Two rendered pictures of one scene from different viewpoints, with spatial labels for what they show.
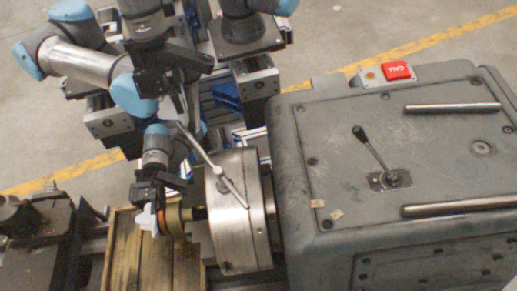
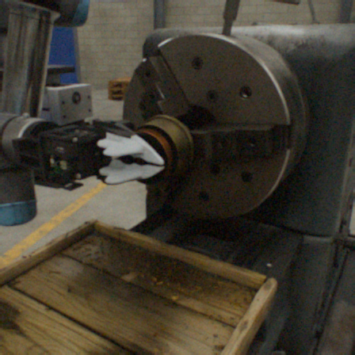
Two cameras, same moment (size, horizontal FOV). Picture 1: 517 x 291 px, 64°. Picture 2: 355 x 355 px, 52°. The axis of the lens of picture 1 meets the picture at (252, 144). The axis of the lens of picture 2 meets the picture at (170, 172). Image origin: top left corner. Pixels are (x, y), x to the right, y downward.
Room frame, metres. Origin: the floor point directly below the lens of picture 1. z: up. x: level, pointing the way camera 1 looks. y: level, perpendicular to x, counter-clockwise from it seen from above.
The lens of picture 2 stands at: (0.31, 0.66, 1.22)
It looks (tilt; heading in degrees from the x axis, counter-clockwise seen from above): 20 degrees down; 299
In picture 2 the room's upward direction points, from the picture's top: straight up
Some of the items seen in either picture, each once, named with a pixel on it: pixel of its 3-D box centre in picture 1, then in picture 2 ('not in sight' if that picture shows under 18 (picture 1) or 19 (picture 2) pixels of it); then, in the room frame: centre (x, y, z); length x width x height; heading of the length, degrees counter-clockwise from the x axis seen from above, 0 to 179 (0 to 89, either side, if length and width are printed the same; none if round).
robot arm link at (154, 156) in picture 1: (154, 163); (32, 139); (0.76, 0.29, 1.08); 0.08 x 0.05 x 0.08; 86
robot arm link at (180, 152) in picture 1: (169, 159); (12, 188); (0.85, 0.27, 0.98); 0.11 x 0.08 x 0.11; 140
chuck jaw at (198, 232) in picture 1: (208, 244); (239, 139); (0.47, 0.15, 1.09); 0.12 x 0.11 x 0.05; 176
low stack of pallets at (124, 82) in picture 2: not in sight; (133, 88); (5.41, -6.71, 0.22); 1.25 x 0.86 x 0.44; 105
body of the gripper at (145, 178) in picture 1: (150, 188); (65, 150); (0.68, 0.30, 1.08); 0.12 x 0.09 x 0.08; 176
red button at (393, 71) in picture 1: (395, 71); not in sight; (0.75, -0.39, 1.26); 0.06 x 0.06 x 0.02; 86
